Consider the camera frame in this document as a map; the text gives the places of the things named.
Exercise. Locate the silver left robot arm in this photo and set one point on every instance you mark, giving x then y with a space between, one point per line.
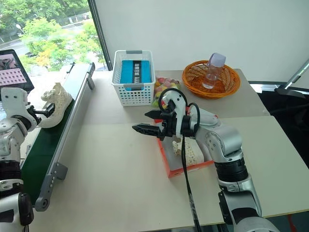
9 145

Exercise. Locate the black tablet screen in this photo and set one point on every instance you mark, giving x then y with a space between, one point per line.
12 72

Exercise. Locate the white perforated plastic basket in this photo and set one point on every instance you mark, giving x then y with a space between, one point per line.
136 96

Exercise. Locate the dark window frame post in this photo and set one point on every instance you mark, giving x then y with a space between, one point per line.
100 33

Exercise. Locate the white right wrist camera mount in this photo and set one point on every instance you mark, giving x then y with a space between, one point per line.
179 104

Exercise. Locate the blue box with black stripe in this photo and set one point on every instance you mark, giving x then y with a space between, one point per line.
128 72

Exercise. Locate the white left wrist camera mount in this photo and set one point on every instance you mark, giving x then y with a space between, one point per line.
14 102

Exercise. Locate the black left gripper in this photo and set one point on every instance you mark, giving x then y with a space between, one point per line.
32 114

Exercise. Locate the orange wicker basket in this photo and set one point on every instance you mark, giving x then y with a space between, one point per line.
222 89

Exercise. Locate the clear plastic bottle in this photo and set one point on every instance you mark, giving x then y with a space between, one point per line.
213 70

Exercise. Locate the bag of colourful candies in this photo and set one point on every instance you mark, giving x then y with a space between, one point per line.
166 84

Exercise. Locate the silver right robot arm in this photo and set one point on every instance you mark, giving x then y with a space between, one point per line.
224 141

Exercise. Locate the silver metal pole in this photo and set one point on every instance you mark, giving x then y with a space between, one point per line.
298 72

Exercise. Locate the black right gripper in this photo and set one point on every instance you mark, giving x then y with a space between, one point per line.
169 124

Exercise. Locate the green conveyor belt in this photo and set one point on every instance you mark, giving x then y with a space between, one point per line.
38 154

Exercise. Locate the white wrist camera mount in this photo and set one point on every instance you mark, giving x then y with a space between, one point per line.
179 104
14 102

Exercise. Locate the orange shoebox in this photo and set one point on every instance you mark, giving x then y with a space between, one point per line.
184 172

